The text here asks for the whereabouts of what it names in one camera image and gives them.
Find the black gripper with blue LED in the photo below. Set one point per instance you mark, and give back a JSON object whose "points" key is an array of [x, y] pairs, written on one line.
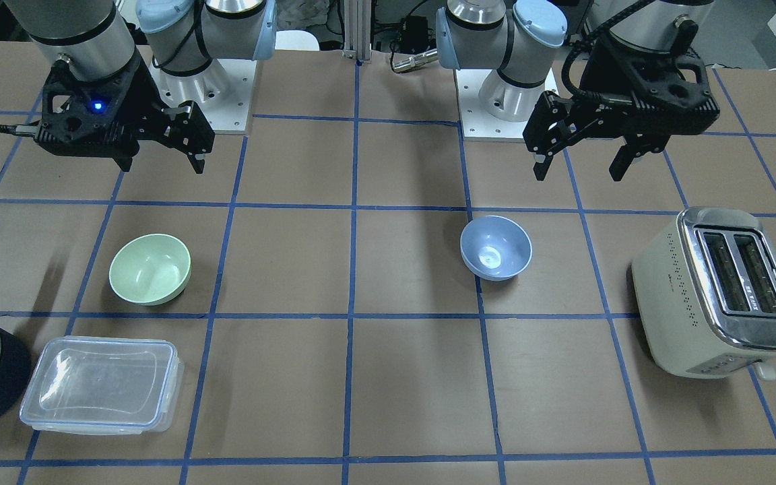
{"points": [[137, 95]]}

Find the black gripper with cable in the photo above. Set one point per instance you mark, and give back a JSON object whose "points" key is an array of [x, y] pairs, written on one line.
{"points": [[595, 82]]}

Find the green bowl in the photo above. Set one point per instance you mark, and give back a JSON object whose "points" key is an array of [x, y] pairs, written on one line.
{"points": [[151, 270]]}

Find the blue bowl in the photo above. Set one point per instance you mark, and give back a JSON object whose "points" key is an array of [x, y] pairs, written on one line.
{"points": [[495, 248]]}

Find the cream and chrome toaster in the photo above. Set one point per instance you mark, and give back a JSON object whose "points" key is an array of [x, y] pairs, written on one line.
{"points": [[705, 288]]}

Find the clear plastic food container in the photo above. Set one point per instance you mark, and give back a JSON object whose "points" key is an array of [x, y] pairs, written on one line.
{"points": [[103, 386]]}

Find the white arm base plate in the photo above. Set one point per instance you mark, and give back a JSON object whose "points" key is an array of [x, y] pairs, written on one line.
{"points": [[224, 92], [479, 108]]}

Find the aluminium frame post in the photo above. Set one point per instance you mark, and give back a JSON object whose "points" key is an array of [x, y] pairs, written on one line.
{"points": [[357, 30]]}

